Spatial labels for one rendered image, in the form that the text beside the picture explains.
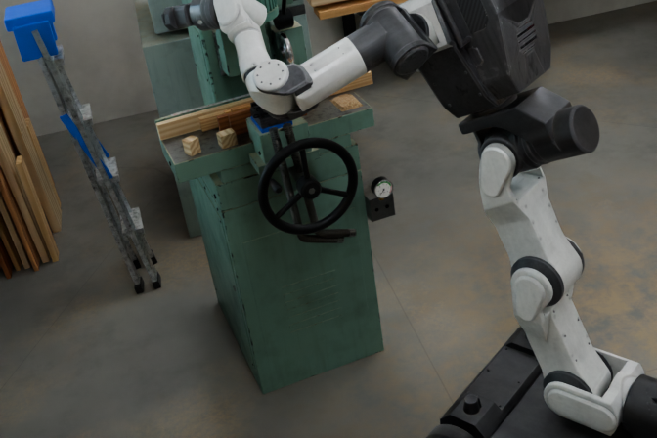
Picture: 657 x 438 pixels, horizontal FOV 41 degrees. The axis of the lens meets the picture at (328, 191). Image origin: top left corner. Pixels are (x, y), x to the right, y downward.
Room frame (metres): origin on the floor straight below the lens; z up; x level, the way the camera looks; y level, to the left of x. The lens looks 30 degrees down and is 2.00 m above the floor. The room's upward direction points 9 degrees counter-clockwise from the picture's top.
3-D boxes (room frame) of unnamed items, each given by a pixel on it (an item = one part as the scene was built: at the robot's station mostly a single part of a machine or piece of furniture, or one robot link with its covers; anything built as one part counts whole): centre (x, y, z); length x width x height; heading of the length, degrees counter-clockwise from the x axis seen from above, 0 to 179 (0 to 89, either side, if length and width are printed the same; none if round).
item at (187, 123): (2.44, 0.18, 0.92); 0.60 x 0.02 x 0.05; 107
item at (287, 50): (2.59, 0.07, 1.02); 0.12 x 0.03 x 0.12; 17
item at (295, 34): (2.65, 0.05, 1.02); 0.09 x 0.07 x 0.12; 107
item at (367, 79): (2.45, 0.08, 0.92); 0.55 x 0.02 x 0.04; 107
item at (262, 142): (2.24, 0.11, 0.91); 0.15 x 0.14 x 0.09; 107
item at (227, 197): (2.54, 0.19, 0.76); 0.57 x 0.45 x 0.09; 17
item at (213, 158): (2.32, 0.14, 0.87); 0.61 x 0.30 x 0.06; 107
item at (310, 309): (2.54, 0.19, 0.36); 0.58 x 0.45 x 0.71; 17
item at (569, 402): (1.73, -0.62, 0.28); 0.21 x 0.20 x 0.13; 47
